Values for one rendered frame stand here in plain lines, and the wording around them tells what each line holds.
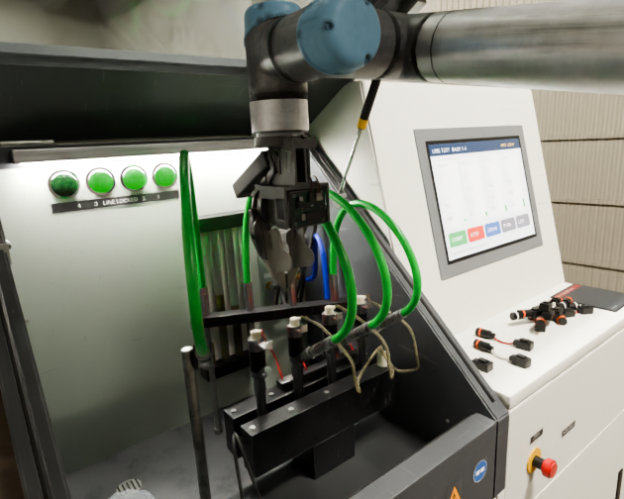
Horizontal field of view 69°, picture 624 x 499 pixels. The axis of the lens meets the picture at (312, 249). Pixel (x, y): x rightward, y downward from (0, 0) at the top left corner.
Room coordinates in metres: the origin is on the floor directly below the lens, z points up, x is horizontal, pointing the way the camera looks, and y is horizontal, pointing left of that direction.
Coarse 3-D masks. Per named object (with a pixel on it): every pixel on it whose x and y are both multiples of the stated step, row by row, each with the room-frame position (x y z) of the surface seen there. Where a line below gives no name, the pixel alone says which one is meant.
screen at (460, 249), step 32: (448, 128) 1.13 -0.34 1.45; (480, 128) 1.21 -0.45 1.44; (512, 128) 1.30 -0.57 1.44; (448, 160) 1.10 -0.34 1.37; (480, 160) 1.18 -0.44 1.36; (512, 160) 1.26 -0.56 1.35; (448, 192) 1.07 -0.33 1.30; (480, 192) 1.15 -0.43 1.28; (512, 192) 1.23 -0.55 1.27; (448, 224) 1.04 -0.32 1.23; (480, 224) 1.12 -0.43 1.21; (512, 224) 1.20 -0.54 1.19; (448, 256) 1.02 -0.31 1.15; (480, 256) 1.09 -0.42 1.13
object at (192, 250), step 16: (192, 176) 0.80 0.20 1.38; (192, 192) 0.81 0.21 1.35; (192, 208) 0.83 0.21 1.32; (192, 224) 0.54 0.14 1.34; (192, 240) 0.52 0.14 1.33; (192, 256) 0.51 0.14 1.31; (192, 272) 0.50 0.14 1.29; (192, 288) 0.49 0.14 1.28; (192, 304) 0.49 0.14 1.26; (192, 320) 0.49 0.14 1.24
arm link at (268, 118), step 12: (252, 108) 0.60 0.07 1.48; (264, 108) 0.58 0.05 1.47; (276, 108) 0.58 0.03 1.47; (288, 108) 0.58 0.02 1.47; (300, 108) 0.59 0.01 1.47; (252, 120) 0.60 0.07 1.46; (264, 120) 0.58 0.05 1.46; (276, 120) 0.58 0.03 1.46; (288, 120) 0.58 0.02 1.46; (300, 120) 0.59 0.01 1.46; (252, 132) 0.61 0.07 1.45; (264, 132) 0.58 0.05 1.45; (276, 132) 0.58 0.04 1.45; (288, 132) 0.58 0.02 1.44; (300, 132) 0.60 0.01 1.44
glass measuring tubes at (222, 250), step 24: (216, 216) 0.94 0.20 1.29; (240, 216) 0.97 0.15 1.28; (216, 240) 0.94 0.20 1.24; (240, 240) 0.98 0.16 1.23; (216, 264) 0.94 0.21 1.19; (240, 264) 0.99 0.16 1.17; (216, 288) 0.94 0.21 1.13; (240, 288) 0.99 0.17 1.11; (216, 336) 0.95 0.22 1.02; (240, 336) 0.96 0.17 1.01; (216, 360) 0.94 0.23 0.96; (240, 360) 0.95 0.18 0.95
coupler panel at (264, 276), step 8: (264, 272) 1.04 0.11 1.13; (264, 280) 1.04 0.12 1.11; (272, 280) 1.05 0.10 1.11; (296, 280) 1.09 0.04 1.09; (264, 288) 1.04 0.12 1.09; (272, 288) 1.02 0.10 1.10; (304, 288) 1.11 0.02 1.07; (264, 296) 1.04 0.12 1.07; (272, 296) 1.05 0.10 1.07; (264, 304) 1.04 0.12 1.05
